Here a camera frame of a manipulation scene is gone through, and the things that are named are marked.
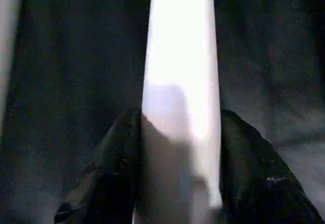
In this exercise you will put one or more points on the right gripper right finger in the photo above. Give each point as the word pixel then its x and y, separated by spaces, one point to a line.
pixel 254 183

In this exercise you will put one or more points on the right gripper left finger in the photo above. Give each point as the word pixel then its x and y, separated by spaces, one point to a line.
pixel 106 183

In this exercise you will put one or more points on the white plastic table leg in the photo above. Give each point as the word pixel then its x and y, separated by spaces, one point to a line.
pixel 182 43

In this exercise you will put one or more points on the black work mat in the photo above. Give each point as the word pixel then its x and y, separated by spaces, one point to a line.
pixel 76 56

